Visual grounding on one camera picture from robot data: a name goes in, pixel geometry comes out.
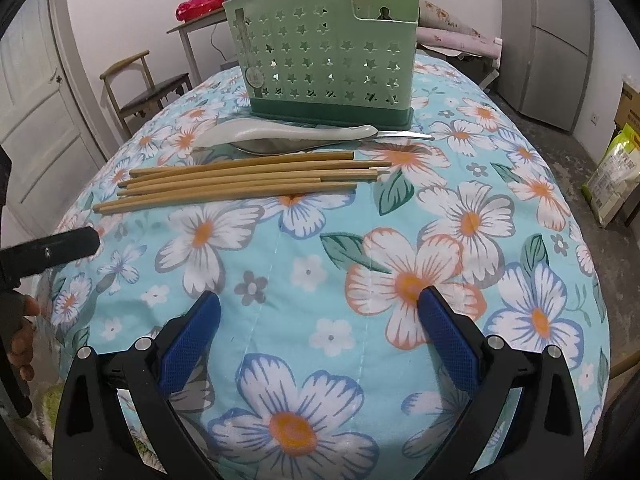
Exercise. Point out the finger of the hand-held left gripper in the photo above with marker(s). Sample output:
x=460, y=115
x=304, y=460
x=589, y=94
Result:
x=50, y=252
x=5, y=180

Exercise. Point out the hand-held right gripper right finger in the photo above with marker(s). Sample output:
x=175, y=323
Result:
x=447, y=340

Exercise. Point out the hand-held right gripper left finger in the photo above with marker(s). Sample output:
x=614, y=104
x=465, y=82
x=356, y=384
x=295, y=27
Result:
x=192, y=340

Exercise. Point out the metal ladle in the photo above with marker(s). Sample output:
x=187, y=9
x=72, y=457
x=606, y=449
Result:
x=272, y=146

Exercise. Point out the green star-cutout utensil basket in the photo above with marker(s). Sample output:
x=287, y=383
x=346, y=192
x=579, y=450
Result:
x=325, y=60

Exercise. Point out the person's left hand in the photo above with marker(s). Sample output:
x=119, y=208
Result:
x=22, y=345

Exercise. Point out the floral blue blanket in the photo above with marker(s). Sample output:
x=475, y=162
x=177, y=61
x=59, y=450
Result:
x=310, y=280

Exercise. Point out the wooden chair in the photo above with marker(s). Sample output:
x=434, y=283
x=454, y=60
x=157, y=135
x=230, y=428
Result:
x=150, y=92

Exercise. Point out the rice bag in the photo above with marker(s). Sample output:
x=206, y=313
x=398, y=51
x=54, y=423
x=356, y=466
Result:
x=617, y=180

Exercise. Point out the small side table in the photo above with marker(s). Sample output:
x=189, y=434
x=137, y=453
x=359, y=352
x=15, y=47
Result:
x=200, y=27

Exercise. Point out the red plastic bag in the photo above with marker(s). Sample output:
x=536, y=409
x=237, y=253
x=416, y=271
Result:
x=197, y=7

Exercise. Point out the cardboard box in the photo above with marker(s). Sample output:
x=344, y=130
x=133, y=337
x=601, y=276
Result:
x=629, y=105

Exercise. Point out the pink fabric roll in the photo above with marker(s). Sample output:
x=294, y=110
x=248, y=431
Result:
x=460, y=42

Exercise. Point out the grey refrigerator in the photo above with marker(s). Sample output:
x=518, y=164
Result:
x=545, y=45

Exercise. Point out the beige floral fabric roll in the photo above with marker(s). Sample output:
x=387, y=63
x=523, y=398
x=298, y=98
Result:
x=445, y=17

